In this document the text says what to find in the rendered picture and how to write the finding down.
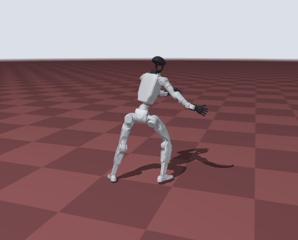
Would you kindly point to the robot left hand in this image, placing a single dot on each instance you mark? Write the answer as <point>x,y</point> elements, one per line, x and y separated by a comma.
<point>175,89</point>

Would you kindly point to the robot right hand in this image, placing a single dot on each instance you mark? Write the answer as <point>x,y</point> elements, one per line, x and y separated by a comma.
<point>199,109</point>

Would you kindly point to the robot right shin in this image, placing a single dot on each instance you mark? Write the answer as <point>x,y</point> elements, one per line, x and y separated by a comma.
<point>165,156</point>

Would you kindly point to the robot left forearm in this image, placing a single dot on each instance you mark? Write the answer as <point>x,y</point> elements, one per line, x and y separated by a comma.
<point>162,93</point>

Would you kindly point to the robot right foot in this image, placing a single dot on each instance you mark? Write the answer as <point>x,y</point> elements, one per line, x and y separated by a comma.
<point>161,178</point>

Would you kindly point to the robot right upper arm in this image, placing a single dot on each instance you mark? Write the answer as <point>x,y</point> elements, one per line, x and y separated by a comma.
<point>163,81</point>

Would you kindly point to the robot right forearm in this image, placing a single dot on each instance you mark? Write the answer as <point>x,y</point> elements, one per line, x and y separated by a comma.
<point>184,101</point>

